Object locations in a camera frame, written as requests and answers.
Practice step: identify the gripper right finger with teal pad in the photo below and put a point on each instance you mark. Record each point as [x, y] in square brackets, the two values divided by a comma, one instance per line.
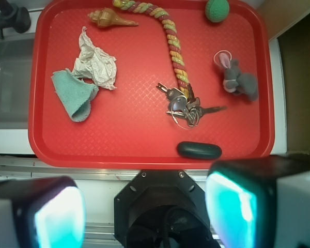
[262, 202]

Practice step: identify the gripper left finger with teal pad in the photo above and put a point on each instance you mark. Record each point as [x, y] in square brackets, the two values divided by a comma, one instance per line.
[44, 212]

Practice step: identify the black oval case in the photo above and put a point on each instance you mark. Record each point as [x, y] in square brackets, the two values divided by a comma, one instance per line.
[195, 150]

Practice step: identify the gray plush bunny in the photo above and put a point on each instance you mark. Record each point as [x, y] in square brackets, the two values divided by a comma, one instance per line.
[235, 81]

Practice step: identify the teal cloth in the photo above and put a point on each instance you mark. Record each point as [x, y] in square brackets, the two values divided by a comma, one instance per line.
[75, 94]

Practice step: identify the bunch of metal keys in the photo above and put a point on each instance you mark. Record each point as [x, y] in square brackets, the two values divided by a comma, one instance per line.
[184, 107]

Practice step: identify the crumpled white paper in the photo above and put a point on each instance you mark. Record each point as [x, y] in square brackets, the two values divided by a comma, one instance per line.
[94, 63]

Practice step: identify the steel sink basin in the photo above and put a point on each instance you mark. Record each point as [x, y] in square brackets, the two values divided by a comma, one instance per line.
[15, 73]

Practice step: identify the red plastic tray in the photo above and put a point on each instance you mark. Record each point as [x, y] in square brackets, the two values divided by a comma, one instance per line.
[128, 128]

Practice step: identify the green rubber ball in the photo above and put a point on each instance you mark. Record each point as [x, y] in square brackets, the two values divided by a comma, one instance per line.
[217, 10]

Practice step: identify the tan spiral seashell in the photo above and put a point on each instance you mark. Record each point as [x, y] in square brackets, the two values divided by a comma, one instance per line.
[107, 17]

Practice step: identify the multicolour twisted rope toy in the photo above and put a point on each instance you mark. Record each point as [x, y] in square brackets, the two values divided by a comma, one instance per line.
[173, 42]

